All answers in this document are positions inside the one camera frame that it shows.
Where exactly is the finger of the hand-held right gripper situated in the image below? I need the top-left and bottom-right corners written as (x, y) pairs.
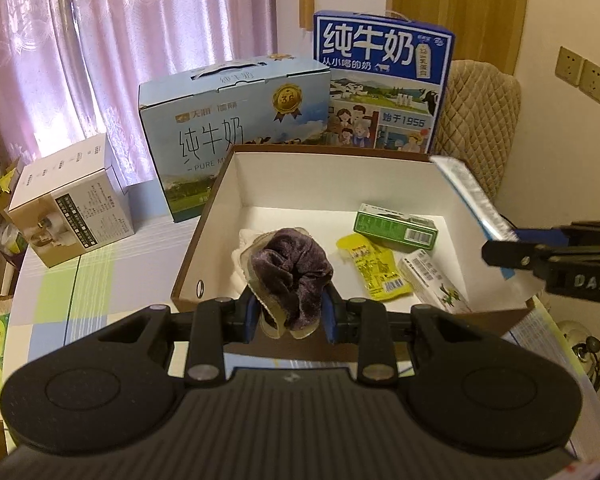
top-left (481, 238), bottom-right (557, 271)
top-left (511, 220), bottom-right (600, 249)

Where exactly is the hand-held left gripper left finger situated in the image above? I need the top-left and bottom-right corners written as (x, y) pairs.
top-left (97, 295), bottom-right (262, 387)

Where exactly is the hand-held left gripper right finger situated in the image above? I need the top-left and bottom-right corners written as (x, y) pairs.
top-left (321, 287), bottom-right (502, 387)

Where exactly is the white gauze cloth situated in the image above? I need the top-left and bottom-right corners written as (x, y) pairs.
top-left (231, 227), bottom-right (281, 287)

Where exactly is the purple velvet scrunchie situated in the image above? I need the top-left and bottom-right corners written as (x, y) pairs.
top-left (247, 227), bottom-right (335, 342)

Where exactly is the yellow snack packet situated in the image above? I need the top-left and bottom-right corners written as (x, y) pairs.
top-left (335, 233), bottom-right (414, 302)

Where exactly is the long white medicine box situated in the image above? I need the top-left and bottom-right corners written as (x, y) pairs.
top-left (397, 248), bottom-right (472, 314)

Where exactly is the green medicine box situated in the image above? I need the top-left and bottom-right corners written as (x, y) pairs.
top-left (353, 203), bottom-right (440, 252)

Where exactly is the brown cardboard box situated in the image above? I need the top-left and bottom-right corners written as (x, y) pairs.
top-left (170, 143), bottom-right (544, 377)

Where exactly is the metal kettle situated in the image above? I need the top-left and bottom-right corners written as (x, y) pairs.
top-left (559, 318), bottom-right (600, 392)

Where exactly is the beige quilted chair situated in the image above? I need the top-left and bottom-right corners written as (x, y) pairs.
top-left (432, 59), bottom-right (523, 212)

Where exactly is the light blue milk carton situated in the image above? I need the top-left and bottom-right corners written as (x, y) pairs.
top-left (138, 52), bottom-right (332, 225)

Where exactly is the white appliance box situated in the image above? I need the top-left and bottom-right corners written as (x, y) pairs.
top-left (7, 132), bottom-right (136, 269)

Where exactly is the dark blue milk carton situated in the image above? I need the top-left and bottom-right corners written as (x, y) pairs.
top-left (312, 10), bottom-right (455, 156)

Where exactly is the green tissue multipack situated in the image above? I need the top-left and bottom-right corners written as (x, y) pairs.
top-left (0, 312), bottom-right (12, 409)

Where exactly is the pink curtain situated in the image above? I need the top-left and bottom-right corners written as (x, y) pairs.
top-left (0, 0), bottom-right (282, 197)

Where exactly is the beige wall outlet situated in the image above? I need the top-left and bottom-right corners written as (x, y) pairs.
top-left (554, 45), bottom-right (584, 87)
top-left (579, 58), bottom-right (600, 104)

